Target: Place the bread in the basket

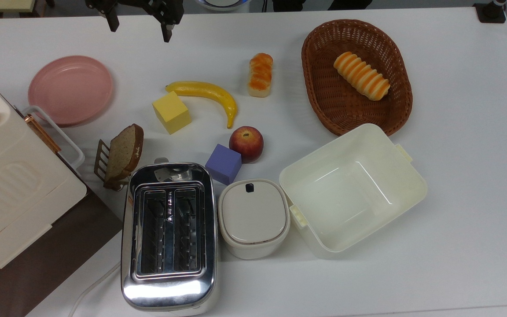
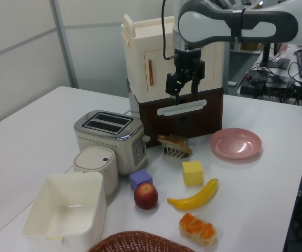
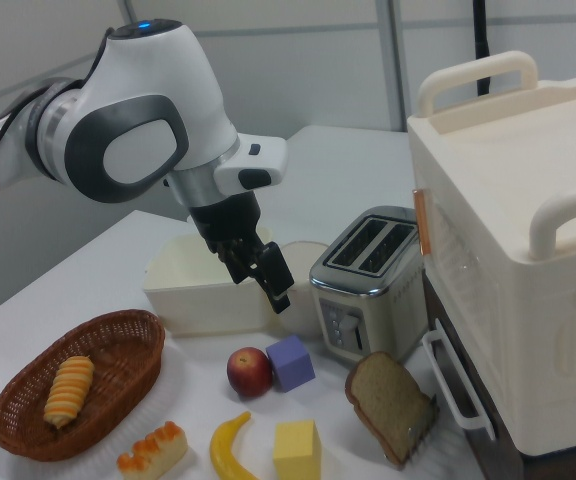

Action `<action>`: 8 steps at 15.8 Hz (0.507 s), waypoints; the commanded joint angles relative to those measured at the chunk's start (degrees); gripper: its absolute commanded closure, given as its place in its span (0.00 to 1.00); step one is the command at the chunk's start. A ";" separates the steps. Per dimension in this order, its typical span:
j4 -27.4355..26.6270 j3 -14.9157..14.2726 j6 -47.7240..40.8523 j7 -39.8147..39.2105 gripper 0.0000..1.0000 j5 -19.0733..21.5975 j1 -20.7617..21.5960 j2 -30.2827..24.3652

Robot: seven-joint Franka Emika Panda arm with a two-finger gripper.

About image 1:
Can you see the yellow cube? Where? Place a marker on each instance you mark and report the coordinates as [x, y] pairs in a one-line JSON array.
[[172, 113]]

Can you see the chrome and cream toaster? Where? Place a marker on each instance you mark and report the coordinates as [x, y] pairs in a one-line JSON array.
[[170, 293]]

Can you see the cream toy cabinet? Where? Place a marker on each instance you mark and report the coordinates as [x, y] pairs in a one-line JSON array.
[[16, 189]]

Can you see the brown wicker basket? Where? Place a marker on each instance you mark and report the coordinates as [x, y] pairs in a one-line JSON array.
[[324, 101]]

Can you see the pink plate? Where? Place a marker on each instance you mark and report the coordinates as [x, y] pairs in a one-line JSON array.
[[71, 90]]

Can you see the striped bread roll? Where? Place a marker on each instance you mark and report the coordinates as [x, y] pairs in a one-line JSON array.
[[361, 75]]

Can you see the white open plastic box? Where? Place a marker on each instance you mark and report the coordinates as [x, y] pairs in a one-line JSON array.
[[350, 193]]

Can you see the yellow banana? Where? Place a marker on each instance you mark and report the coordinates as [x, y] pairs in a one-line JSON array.
[[209, 90]]

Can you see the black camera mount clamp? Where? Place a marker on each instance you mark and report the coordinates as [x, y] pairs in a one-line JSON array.
[[491, 12]]

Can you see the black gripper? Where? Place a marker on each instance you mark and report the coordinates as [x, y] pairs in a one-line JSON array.
[[165, 11]]

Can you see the purple cube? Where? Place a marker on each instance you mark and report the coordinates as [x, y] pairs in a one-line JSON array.
[[222, 165]]

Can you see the black robot mount base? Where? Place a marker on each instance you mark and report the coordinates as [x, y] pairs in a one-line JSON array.
[[315, 3]]

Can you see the brown bread slice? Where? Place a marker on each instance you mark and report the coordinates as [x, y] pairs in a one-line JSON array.
[[123, 152]]

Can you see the small white lidded bin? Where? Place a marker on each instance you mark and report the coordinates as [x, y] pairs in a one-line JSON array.
[[253, 215]]

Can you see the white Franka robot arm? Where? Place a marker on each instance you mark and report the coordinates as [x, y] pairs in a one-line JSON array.
[[222, 3]]

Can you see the orange glazed bread loaf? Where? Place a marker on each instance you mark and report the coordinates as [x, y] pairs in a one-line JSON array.
[[260, 75]]

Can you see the red apple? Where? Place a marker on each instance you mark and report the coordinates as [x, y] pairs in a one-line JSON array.
[[247, 143]]

